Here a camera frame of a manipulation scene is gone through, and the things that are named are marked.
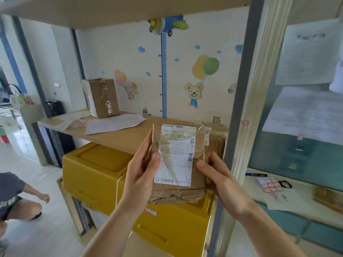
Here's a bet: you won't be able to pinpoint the person's right hand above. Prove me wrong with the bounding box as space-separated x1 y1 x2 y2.
196 152 255 221

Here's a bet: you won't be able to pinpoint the person's left hand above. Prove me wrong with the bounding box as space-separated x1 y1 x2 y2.
118 130 161 216

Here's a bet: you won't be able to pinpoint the brown cardboard box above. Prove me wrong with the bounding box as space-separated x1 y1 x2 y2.
204 125 229 161

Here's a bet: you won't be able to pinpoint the cardboard box white label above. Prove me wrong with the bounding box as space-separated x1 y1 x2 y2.
148 123 207 204

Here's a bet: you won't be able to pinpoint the tall taped cardboard box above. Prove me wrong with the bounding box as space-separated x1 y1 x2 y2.
81 78 120 119

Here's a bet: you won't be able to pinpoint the person's left forearm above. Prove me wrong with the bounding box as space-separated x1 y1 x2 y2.
80 202 144 257

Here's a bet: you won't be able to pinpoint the person's right forearm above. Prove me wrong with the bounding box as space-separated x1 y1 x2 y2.
237 202 307 257

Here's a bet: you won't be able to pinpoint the grey metal shelf wooden boards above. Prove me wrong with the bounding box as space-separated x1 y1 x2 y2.
0 0 266 257

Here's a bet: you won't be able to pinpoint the red white sticker sheet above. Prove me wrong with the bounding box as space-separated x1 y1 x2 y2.
255 177 284 195

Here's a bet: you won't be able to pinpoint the white paper envelope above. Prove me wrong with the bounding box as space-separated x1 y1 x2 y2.
85 114 146 136

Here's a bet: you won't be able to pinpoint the white handwritten paper sheet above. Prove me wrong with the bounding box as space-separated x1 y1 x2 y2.
264 184 319 212

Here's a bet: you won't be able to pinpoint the tan flat envelope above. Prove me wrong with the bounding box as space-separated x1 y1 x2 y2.
37 109 91 131

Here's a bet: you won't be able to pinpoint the pink balloon bunny sticker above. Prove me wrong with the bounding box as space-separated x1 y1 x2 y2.
114 69 139 100

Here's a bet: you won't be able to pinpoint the airplane height chart sticker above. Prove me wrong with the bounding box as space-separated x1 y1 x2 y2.
148 15 189 119

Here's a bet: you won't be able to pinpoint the white printed paper sheet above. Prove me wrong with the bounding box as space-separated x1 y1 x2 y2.
329 60 343 94
275 18 343 85
262 87 343 146

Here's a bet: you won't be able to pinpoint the bear with balloons sticker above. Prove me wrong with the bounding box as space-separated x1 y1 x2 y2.
184 55 220 109

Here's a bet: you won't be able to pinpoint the white green bag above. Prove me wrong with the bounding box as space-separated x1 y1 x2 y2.
9 84 34 107

